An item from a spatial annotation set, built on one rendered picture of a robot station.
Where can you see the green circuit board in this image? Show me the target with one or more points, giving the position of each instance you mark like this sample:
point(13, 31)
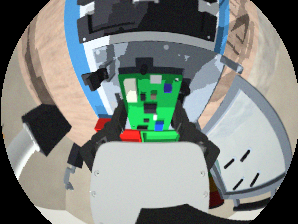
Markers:
point(155, 99)

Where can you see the green bin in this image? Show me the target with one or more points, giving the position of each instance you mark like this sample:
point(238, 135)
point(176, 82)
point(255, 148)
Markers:
point(160, 137)

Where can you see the red bin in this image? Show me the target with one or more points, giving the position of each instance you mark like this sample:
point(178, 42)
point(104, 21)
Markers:
point(129, 134)

